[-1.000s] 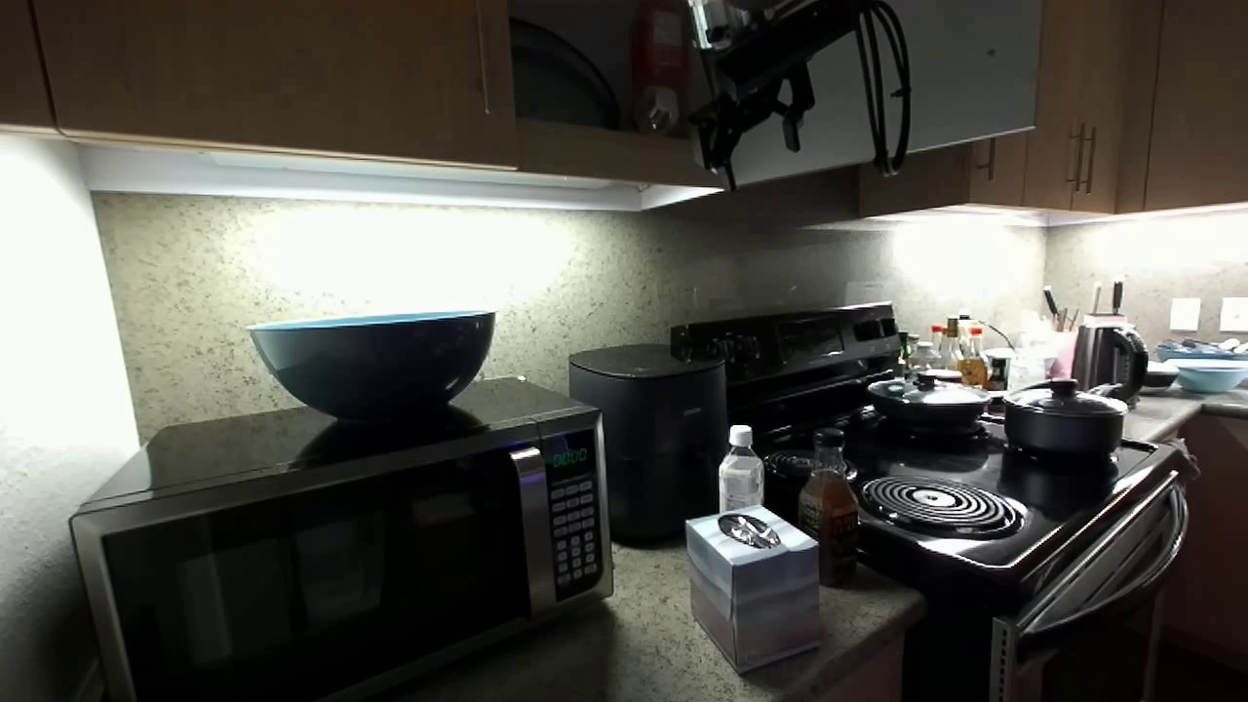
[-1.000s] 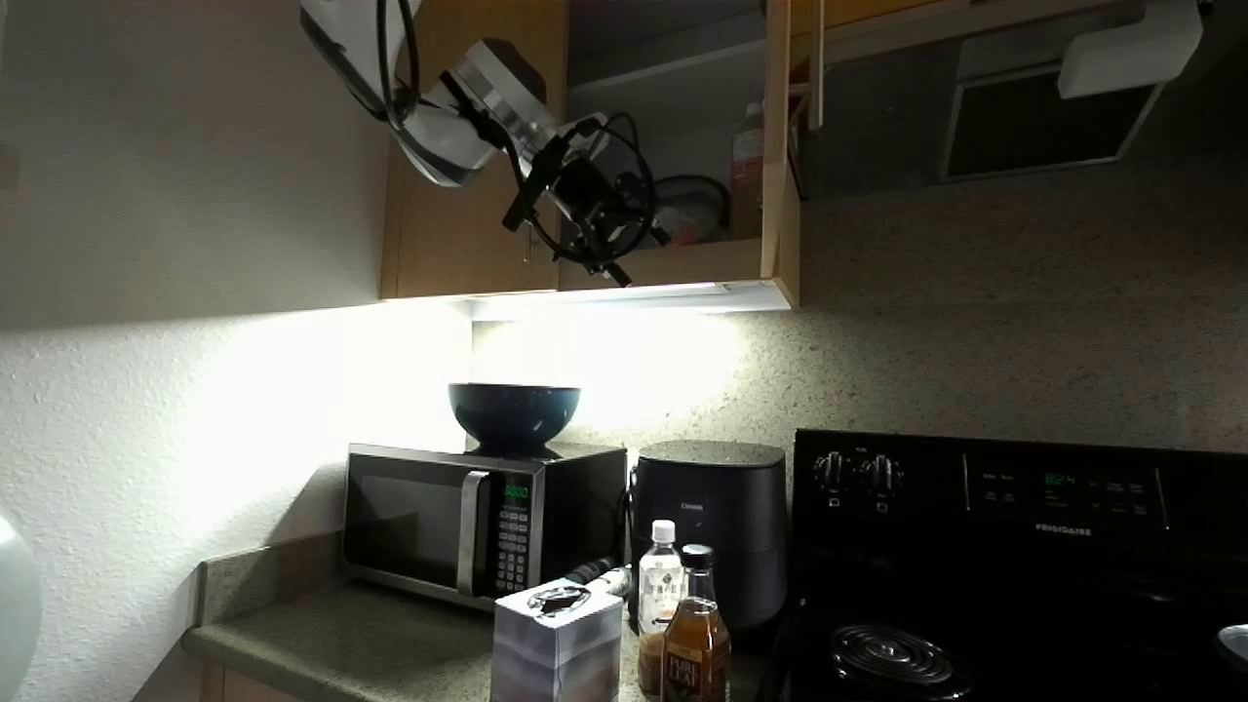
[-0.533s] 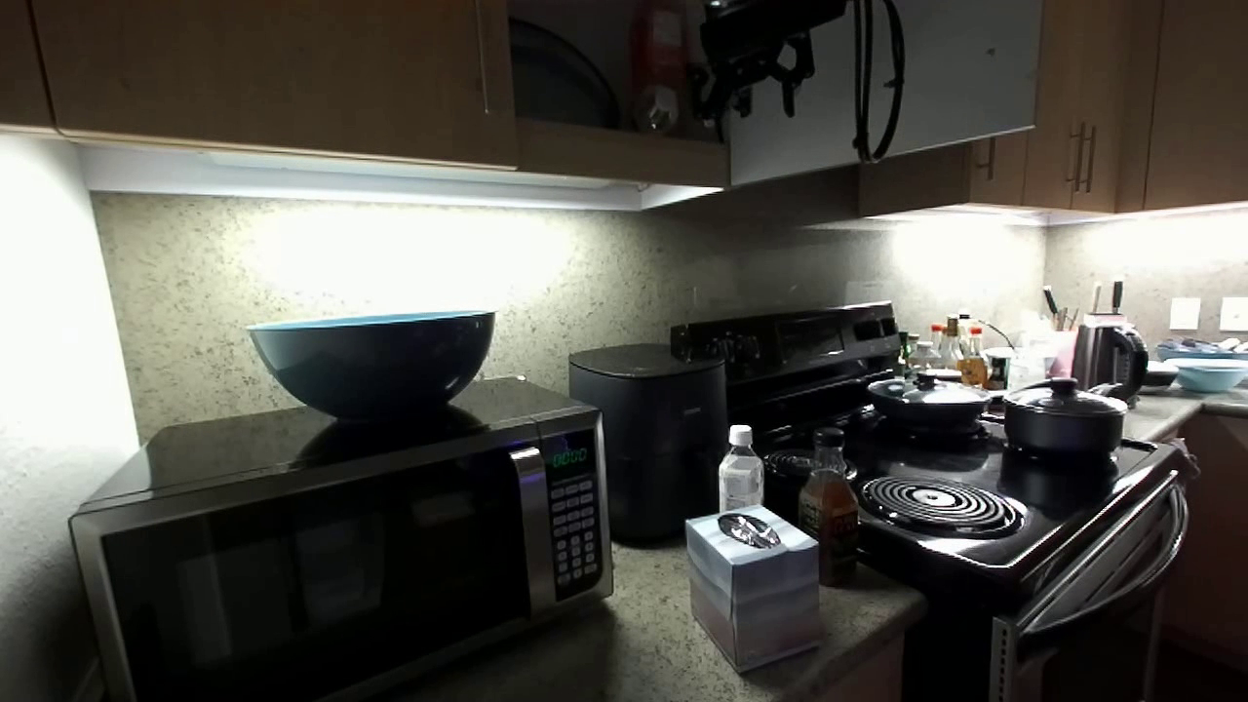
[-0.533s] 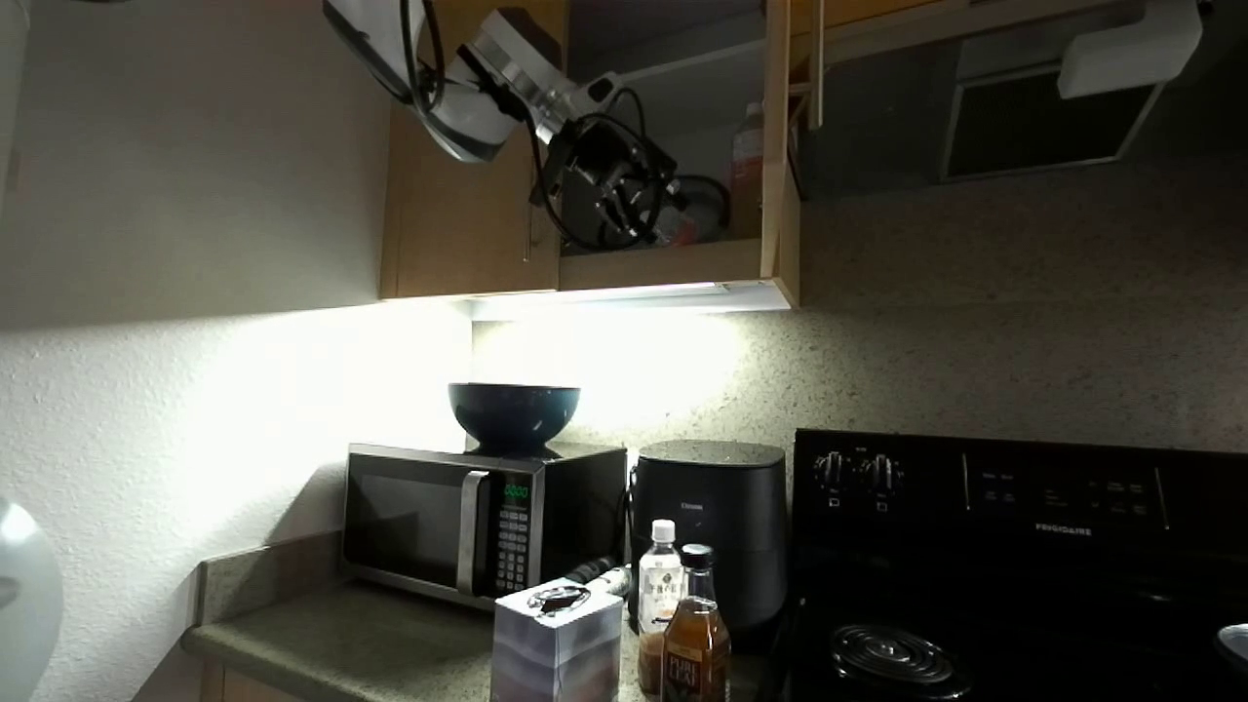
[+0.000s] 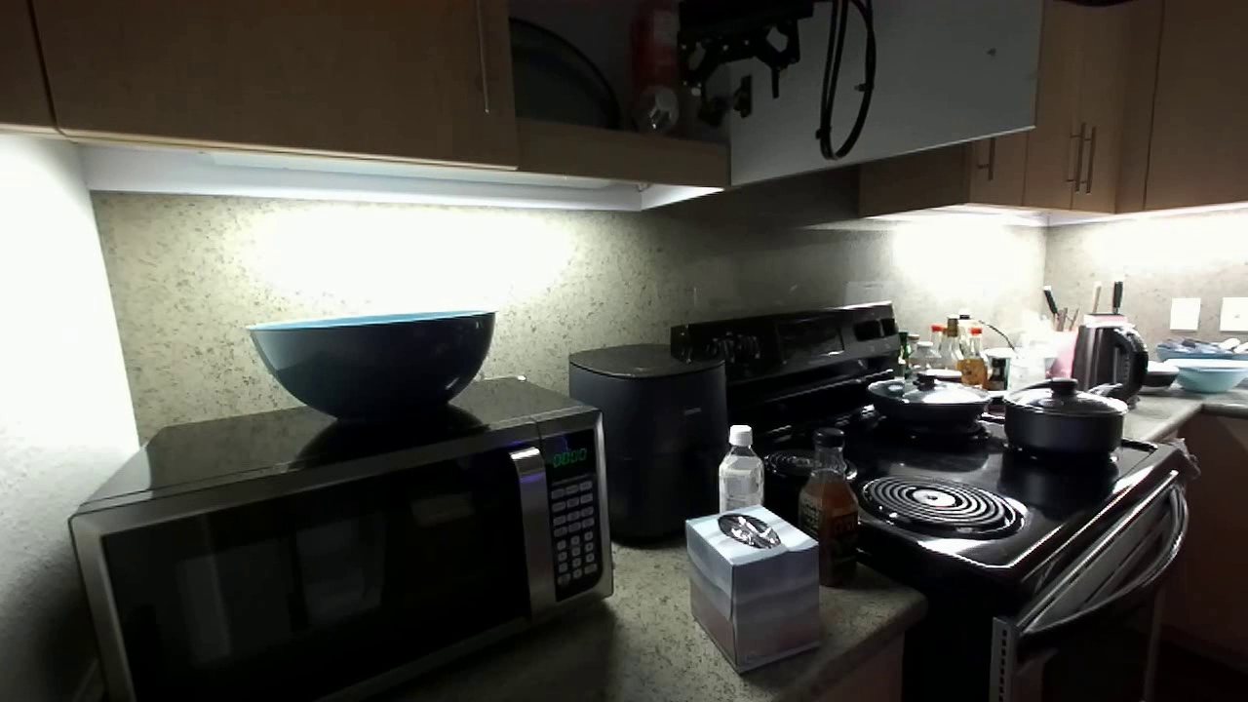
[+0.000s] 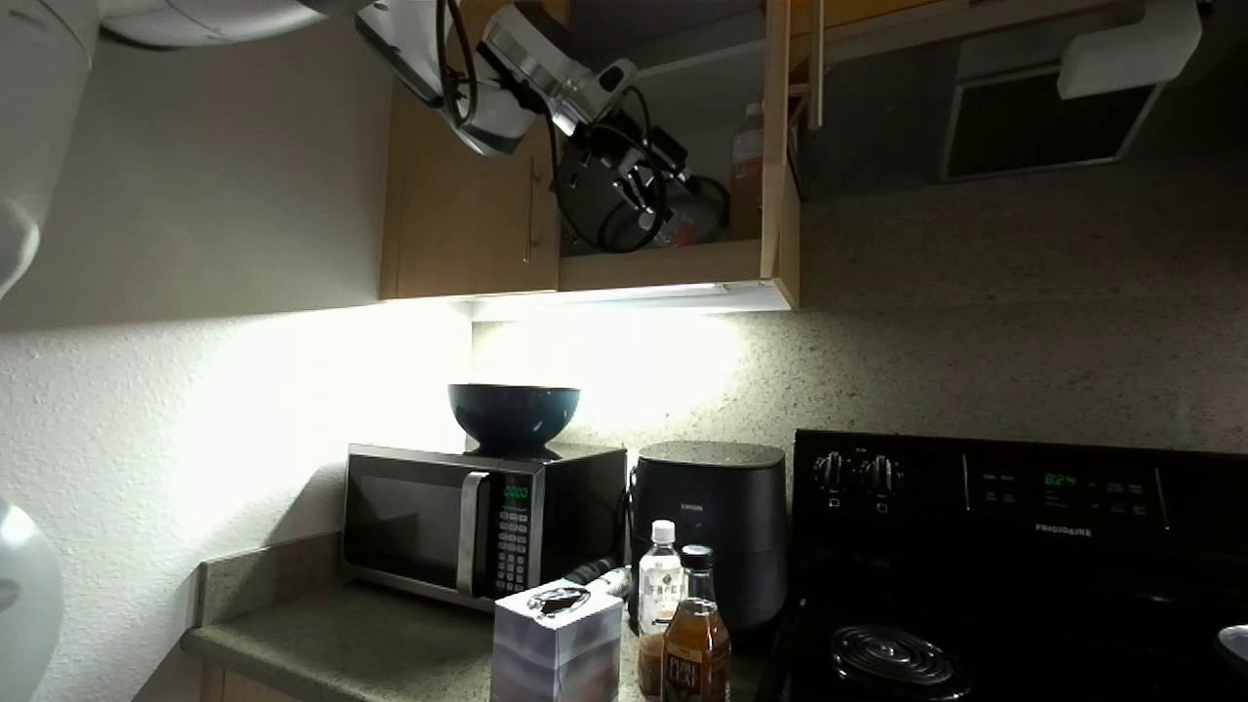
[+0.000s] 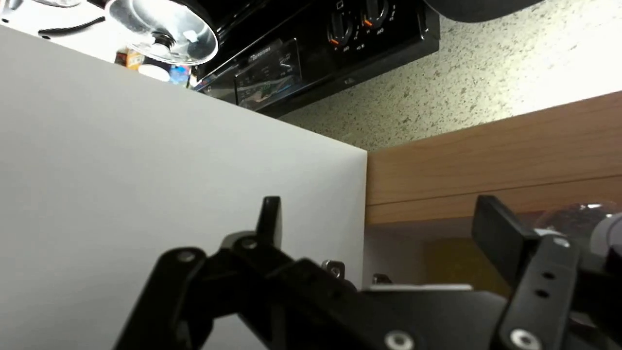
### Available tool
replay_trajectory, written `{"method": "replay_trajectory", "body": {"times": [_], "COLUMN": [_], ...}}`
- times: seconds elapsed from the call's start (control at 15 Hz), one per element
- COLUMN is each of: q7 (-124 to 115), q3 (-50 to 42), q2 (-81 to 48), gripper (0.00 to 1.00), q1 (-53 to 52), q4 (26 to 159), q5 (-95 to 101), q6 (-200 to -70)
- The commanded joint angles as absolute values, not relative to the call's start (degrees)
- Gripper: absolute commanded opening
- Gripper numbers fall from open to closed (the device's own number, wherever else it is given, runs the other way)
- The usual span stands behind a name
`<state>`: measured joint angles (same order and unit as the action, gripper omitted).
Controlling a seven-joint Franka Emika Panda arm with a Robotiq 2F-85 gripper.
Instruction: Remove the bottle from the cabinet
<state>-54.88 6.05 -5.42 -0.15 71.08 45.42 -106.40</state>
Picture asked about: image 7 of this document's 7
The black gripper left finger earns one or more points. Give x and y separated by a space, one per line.
176 291

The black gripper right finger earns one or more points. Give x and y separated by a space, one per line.
545 284

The upper cabinet door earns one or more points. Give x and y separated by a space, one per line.
162 194

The wooden upper cabinet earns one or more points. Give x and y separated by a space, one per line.
493 161

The yellow container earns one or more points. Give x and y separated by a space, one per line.
464 264

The black electric stove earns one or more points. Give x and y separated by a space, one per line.
390 50

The black air fryer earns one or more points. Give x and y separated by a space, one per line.
479 8

